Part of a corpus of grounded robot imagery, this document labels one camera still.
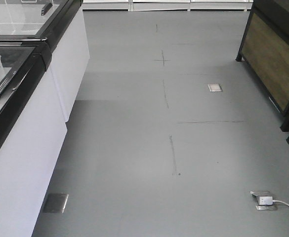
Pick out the steel floor socket plate far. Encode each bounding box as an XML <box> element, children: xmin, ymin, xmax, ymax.
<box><xmin>207</xmin><ymin>83</ymin><xmax>223</xmax><ymax>92</ymax></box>

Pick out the steel floor socket plate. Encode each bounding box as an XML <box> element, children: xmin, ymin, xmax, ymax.
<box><xmin>207</xmin><ymin>83</ymin><xmax>223</xmax><ymax>92</ymax></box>
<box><xmin>43</xmin><ymin>193</ymin><xmax>69</xmax><ymax>214</ymax></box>

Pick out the white shelf base far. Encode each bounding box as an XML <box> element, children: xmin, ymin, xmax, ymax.
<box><xmin>82</xmin><ymin>0</ymin><xmax>253</xmax><ymax>12</ymax></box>

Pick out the near white chest freezer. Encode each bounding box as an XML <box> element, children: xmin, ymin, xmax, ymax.
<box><xmin>0</xmin><ymin>42</ymin><xmax>67</xmax><ymax>237</ymax></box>

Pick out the white chest freezer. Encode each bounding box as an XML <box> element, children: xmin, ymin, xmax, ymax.
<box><xmin>0</xmin><ymin>0</ymin><xmax>90</xmax><ymax>121</ymax></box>
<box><xmin>0</xmin><ymin>42</ymin><xmax>67</xmax><ymax>237</ymax></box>

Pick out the steel floor socket plate left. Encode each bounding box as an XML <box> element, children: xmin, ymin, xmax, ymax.
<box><xmin>43</xmin><ymin>193</ymin><xmax>69</xmax><ymax>214</ymax></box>

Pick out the far white chest freezer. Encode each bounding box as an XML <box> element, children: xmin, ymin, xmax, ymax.
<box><xmin>0</xmin><ymin>0</ymin><xmax>90</xmax><ymax>121</ymax></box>

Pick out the white power adapter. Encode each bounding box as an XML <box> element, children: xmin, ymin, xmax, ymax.
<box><xmin>256</xmin><ymin>196</ymin><xmax>274</xmax><ymax>206</ymax></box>

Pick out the wooden black-framed display stand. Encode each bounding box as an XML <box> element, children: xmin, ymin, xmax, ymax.
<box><xmin>236</xmin><ymin>0</ymin><xmax>289</xmax><ymax>144</ymax></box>

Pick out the white power cable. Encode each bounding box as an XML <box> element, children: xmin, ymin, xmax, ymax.
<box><xmin>272</xmin><ymin>200</ymin><xmax>289</xmax><ymax>215</ymax></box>

